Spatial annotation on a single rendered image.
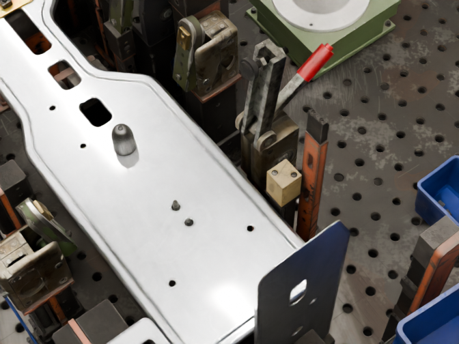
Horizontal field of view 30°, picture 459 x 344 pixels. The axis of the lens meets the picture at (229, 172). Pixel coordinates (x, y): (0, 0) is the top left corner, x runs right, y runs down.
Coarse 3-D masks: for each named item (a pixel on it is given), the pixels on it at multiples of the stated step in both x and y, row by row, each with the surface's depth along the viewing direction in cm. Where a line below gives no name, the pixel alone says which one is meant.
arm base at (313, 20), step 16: (272, 0) 164; (288, 0) 163; (304, 0) 159; (320, 0) 158; (336, 0) 158; (352, 0) 163; (368, 0) 162; (288, 16) 161; (304, 16) 161; (320, 16) 161; (336, 16) 161; (352, 16) 161; (320, 32) 160
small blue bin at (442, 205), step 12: (456, 156) 145; (444, 168) 145; (456, 168) 147; (420, 180) 143; (432, 180) 146; (444, 180) 150; (456, 180) 149; (420, 192) 144; (432, 192) 150; (444, 192) 152; (456, 192) 151; (420, 204) 146; (432, 204) 142; (444, 204) 150; (456, 204) 150; (432, 216) 145; (456, 216) 149
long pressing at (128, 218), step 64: (0, 64) 131; (64, 128) 125; (192, 128) 124; (64, 192) 120; (128, 192) 119; (192, 192) 119; (256, 192) 118; (128, 256) 114; (192, 256) 114; (256, 256) 114; (192, 320) 109
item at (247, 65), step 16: (256, 48) 104; (272, 48) 104; (240, 64) 104; (256, 64) 103; (272, 64) 103; (256, 80) 109; (272, 80) 106; (256, 96) 112; (272, 96) 109; (256, 112) 114; (272, 112) 112; (256, 128) 114
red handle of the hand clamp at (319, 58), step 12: (324, 48) 112; (312, 60) 113; (324, 60) 113; (300, 72) 113; (312, 72) 113; (288, 84) 114; (300, 84) 114; (288, 96) 114; (276, 108) 115; (252, 132) 116
